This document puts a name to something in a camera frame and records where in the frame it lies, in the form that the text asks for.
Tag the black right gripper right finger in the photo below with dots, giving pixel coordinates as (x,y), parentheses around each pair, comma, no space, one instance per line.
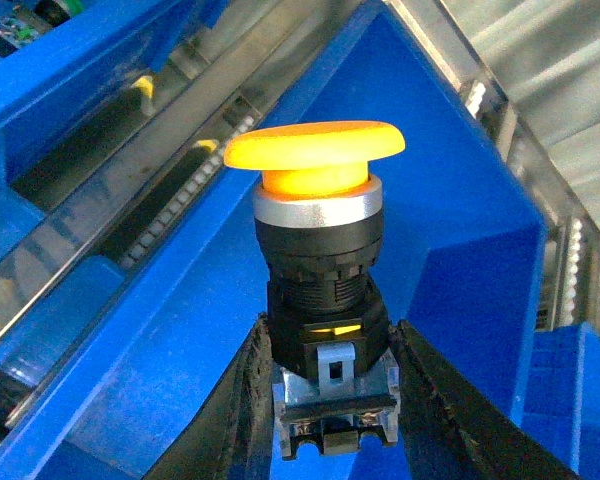
(450,430)

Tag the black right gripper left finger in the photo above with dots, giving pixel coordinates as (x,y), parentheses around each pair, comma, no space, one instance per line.
(231,436)

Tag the yellow mushroom push button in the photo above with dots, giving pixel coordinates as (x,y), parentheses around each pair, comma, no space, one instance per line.
(319,222)

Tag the blue source bin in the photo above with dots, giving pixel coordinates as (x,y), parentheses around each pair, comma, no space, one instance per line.
(48,88)

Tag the green button near centre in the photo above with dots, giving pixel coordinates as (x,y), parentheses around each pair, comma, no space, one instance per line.
(22,25)

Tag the metal rack divider rail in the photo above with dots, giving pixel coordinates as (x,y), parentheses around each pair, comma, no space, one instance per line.
(203,82)

